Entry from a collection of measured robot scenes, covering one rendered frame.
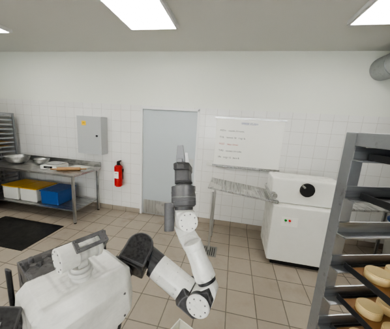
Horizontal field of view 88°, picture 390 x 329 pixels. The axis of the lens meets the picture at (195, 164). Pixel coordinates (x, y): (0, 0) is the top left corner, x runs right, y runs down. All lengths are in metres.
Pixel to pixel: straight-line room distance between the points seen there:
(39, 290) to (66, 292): 0.07
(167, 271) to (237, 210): 3.13
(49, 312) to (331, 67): 3.91
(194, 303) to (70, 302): 0.35
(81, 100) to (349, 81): 4.56
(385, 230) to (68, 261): 0.80
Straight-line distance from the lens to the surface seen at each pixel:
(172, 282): 0.80
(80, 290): 0.70
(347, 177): 0.59
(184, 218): 0.67
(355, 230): 0.65
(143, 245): 0.81
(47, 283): 0.75
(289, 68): 3.74
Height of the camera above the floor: 1.81
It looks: 11 degrees down
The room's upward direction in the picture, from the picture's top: 4 degrees clockwise
